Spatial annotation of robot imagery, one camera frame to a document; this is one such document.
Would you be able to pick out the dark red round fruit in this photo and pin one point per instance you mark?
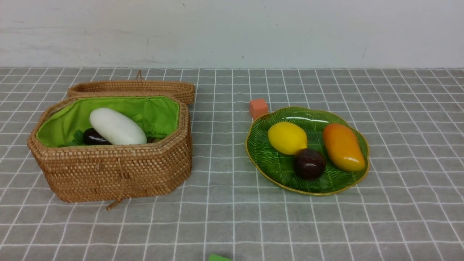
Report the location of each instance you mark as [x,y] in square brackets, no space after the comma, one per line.
[309,164]

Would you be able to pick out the orange foam cube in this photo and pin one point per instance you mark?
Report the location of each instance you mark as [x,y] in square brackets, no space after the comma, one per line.
[258,108]

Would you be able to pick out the woven rattan basket green lining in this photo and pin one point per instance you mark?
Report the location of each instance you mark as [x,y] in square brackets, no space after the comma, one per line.
[114,172]

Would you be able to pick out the orange yellow toy mango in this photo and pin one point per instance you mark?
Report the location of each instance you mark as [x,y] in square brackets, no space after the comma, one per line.
[343,148]

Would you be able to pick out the purple toy eggplant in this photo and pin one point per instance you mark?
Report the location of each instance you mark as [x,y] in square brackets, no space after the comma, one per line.
[92,137]

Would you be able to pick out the green foam block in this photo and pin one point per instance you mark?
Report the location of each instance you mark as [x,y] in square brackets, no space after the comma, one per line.
[215,257]

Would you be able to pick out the yellow toy lemon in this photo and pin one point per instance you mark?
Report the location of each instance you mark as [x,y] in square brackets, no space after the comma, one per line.
[287,138]

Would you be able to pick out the green leaf-shaped glass plate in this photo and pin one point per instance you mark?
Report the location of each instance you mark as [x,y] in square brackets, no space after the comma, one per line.
[278,168]

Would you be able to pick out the white toy radish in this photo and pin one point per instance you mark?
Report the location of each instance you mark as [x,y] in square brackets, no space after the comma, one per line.
[116,128]

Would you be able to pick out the grey checked tablecloth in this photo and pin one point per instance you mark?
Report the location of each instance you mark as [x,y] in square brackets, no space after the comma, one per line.
[408,208]

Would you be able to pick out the woven rattan basket lid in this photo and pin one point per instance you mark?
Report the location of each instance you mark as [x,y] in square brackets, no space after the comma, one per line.
[183,91]

